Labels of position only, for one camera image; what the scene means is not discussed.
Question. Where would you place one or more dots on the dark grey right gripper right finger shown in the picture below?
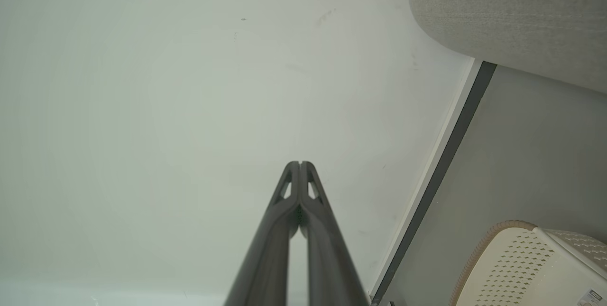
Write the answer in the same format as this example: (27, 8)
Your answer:
(332, 263)

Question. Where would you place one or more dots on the black and white baseboard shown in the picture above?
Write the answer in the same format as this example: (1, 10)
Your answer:
(449, 154)

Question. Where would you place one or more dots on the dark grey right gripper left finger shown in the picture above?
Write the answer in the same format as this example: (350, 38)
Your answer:
(265, 258)

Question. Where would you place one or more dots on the cream perforated laundry basket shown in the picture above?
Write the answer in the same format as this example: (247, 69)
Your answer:
(521, 273)

